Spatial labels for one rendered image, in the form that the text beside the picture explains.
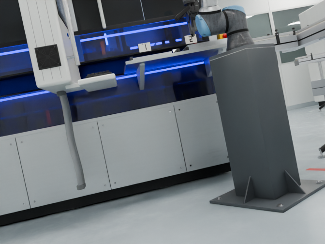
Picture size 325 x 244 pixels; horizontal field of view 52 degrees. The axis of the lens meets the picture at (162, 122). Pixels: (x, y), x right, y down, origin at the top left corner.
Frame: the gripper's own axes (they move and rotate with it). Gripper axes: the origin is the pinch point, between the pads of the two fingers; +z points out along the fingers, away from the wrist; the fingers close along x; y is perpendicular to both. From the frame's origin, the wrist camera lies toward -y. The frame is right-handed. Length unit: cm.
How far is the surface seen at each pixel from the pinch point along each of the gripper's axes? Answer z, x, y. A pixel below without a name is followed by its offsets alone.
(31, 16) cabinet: -18, -23, -89
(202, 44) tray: 8.4, -5.9, 3.7
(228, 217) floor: 98, -52, -14
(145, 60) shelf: 11.9, -8.4, -32.8
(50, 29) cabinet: -10, -23, -81
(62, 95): 22, 7, -86
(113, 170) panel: 77, 31, -65
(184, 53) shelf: 12.1, -8.4, -9.0
